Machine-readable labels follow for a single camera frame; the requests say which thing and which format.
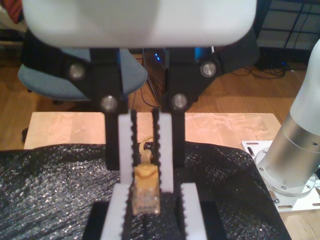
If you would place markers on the black bubble mat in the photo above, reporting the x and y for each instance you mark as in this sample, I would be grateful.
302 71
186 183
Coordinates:
50 187

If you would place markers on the blue office chair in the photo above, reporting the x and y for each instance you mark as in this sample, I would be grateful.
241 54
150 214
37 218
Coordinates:
45 85

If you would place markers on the black computer tower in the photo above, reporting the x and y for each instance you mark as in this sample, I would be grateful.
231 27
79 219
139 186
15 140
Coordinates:
237 57

